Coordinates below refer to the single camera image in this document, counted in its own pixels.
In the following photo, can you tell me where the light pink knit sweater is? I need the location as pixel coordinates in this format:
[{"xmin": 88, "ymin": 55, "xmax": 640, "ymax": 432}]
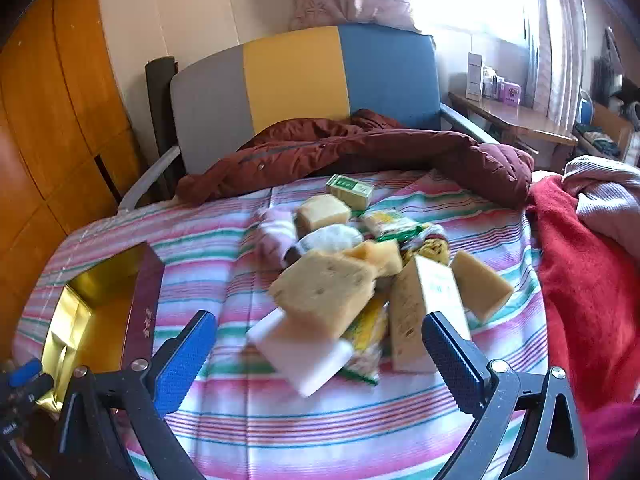
[{"xmin": 562, "ymin": 155, "xmax": 640, "ymax": 261}]

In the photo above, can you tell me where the white carton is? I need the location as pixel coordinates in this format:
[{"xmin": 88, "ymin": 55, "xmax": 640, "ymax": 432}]
[{"xmin": 466, "ymin": 52, "xmax": 485, "ymax": 101}]

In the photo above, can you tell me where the sheer striped curtain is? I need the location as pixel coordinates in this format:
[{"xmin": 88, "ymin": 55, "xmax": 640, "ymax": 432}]
[{"xmin": 525, "ymin": 0, "xmax": 588, "ymax": 126}]

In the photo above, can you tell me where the wooden wardrobe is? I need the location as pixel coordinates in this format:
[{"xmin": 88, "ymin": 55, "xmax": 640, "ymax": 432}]
[{"xmin": 0, "ymin": 0, "xmax": 146, "ymax": 361}]

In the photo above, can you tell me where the maroon gift box gold interior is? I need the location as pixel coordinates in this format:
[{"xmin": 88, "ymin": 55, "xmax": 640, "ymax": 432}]
[{"xmin": 40, "ymin": 241, "xmax": 166, "ymax": 413}]

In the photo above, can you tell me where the grey yellow blue armchair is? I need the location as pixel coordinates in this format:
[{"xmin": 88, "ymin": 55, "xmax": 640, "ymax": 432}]
[{"xmin": 117, "ymin": 25, "xmax": 501, "ymax": 211}]

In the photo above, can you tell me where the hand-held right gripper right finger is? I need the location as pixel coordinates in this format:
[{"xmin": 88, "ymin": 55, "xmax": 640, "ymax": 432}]
[{"xmin": 421, "ymin": 311, "xmax": 590, "ymax": 480}]

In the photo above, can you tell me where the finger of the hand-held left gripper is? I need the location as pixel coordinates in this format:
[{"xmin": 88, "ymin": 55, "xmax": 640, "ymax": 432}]
[{"xmin": 7, "ymin": 357, "xmax": 55, "ymax": 403}]

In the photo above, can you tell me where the large yellow sponge block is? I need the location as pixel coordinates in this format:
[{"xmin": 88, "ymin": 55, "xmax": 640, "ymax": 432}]
[{"xmin": 269, "ymin": 250, "xmax": 378, "ymax": 338}]

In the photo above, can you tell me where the red blanket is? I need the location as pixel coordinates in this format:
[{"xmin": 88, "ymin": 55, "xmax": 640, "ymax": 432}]
[{"xmin": 525, "ymin": 175, "xmax": 640, "ymax": 480}]

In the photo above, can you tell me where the maroon puffer jacket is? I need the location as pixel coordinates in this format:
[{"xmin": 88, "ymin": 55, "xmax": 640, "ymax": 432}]
[{"xmin": 175, "ymin": 109, "xmax": 536, "ymax": 208}]

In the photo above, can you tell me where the cream carton green print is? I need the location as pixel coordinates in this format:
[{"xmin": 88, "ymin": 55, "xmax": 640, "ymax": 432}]
[{"xmin": 415, "ymin": 255, "xmax": 472, "ymax": 346}]

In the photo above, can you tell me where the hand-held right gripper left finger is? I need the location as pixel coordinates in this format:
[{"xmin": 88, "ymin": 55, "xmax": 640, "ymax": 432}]
[{"xmin": 52, "ymin": 310, "xmax": 218, "ymax": 480}]

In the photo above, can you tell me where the cardboard box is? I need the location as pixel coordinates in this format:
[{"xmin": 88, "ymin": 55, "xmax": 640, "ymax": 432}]
[{"xmin": 575, "ymin": 102, "xmax": 636, "ymax": 161}]

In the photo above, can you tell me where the yellow knit sock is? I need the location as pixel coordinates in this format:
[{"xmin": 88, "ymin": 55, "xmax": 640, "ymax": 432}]
[{"xmin": 400, "ymin": 232, "xmax": 451, "ymax": 267}]

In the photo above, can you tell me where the wooden side desk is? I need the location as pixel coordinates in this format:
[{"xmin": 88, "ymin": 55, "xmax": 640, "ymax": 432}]
[{"xmin": 448, "ymin": 91, "xmax": 578, "ymax": 161}]

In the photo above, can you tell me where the white foam block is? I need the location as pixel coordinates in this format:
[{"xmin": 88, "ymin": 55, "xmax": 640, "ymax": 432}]
[{"xmin": 246, "ymin": 307, "xmax": 353, "ymax": 397}]

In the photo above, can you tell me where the green yellow snack packet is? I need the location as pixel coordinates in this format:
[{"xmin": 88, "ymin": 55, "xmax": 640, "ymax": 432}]
[
  {"xmin": 361, "ymin": 209, "xmax": 423, "ymax": 243},
  {"xmin": 342, "ymin": 295, "xmax": 391, "ymax": 386}
]

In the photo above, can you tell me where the pink striped sock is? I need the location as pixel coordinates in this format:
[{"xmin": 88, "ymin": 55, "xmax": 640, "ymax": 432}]
[{"xmin": 255, "ymin": 207, "xmax": 300, "ymax": 263}]

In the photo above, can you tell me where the yellow sponge wedge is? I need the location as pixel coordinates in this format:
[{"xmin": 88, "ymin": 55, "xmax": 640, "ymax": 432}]
[{"xmin": 345, "ymin": 239, "xmax": 403, "ymax": 278}]

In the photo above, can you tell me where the striped bed sheet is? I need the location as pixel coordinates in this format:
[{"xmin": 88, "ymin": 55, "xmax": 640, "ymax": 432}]
[{"xmin": 12, "ymin": 170, "xmax": 551, "ymax": 480}]

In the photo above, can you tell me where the small green carton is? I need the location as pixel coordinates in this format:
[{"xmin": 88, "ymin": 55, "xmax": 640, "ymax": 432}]
[{"xmin": 326, "ymin": 174, "xmax": 375, "ymax": 209}]

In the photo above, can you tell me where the white sock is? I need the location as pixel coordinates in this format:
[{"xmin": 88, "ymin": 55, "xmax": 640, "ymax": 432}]
[{"xmin": 287, "ymin": 225, "xmax": 363, "ymax": 266}]

